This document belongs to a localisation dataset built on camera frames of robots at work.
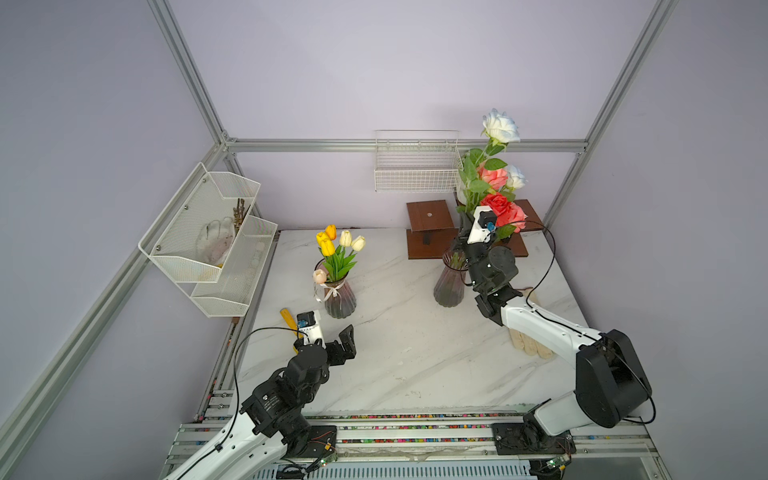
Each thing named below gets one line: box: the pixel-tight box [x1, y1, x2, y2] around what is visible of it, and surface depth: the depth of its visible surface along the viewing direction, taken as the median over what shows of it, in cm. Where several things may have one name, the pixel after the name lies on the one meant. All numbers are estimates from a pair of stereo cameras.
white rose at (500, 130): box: [460, 108, 521, 181], surface depth 63 cm
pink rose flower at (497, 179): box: [478, 166, 508, 190], surface depth 73 cm
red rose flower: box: [480, 192, 521, 226], surface depth 75 cm
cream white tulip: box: [339, 230, 352, 248], surface depth 81 cm
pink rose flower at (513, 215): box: [496, 202, 528, 233], surface depth 78 cm
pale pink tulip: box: [313, 268, 327, 284], surface depth 72 cm
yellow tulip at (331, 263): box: [320, 238, 343, 283], surface depth 82 cm
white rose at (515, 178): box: [506, 164, 528, 191], surface depth 76 cm
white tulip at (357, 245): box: [342, 235, 366, 274], surface depth 81 cm
